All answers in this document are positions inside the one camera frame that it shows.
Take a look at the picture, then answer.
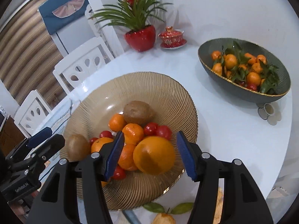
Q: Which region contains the mandarin peel piece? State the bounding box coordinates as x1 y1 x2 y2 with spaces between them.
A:
213 187 224 224

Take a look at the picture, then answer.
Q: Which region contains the mandarin peel with leaves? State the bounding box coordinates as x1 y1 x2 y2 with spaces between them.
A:
142 202 194 224

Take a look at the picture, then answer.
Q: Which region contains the dark wooden cabinet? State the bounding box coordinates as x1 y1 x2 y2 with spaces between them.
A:
0 116 25 156

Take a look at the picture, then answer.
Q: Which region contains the white microwave oven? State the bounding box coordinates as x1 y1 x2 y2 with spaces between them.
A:
0 106 8 131

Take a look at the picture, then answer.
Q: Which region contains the red cherry tomato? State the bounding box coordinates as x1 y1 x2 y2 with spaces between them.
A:
112 165 126 181
156 125 172 141
99 130 113 139
143 122 159 136

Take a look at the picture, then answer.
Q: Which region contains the orange mandarin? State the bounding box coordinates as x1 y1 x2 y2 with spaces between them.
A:
118 144 138 171
122 123 144 146
91 137 113 153
108 113 127 132

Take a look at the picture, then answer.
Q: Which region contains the flower shaped coaster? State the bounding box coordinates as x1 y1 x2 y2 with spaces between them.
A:
256 102 282 125

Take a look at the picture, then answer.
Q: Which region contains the green plant in red pot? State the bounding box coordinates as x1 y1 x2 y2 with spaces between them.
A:
91 0 172 52

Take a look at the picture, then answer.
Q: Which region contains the white dining chair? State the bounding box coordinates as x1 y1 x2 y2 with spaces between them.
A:
53 37 114 94
14 90 52 138

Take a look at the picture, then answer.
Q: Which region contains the patterned blue woven table mat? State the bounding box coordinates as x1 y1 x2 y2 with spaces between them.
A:
33 95 81 135

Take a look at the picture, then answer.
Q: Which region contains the amber ribbed glass bowl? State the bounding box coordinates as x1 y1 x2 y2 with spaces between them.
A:
60 72 198 211

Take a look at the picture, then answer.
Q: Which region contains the dark green fruit bowl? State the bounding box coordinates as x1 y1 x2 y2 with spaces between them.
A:
198 38 291 103

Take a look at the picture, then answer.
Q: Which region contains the large orange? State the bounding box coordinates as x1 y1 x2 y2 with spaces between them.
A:
133 136 176 175

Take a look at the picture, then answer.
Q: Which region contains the large brown kiwi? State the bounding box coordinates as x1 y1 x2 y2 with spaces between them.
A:
123 101 155 125

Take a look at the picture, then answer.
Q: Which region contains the red lidded tea cup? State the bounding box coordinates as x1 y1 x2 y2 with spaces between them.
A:
158 26 187 50

